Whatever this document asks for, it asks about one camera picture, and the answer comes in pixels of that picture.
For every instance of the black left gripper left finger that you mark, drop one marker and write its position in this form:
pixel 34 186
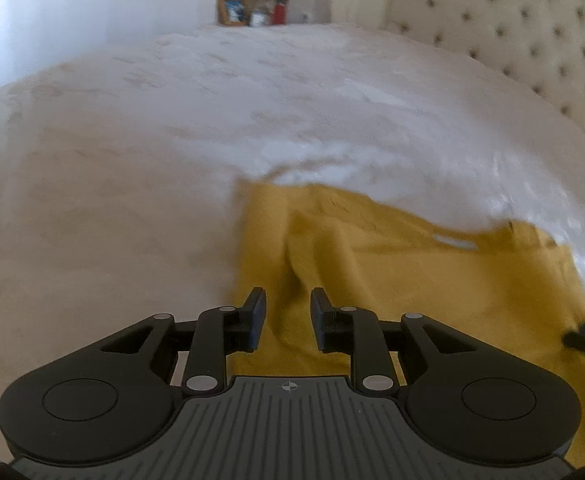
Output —
pixel 216 334

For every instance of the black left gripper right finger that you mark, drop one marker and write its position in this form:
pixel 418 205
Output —
pixel 356 333

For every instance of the yellow knit sweater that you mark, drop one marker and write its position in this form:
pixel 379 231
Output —
pixel 513 287

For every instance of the white bed cover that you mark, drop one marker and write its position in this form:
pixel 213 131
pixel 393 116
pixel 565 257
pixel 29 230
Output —
pixel 124 174

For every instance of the small glass jar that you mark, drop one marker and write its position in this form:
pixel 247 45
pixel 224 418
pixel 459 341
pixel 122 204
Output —
pixel 260 18

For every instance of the wooden picture frame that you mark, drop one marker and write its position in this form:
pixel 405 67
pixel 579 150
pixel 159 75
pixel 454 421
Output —
pixel 232 12

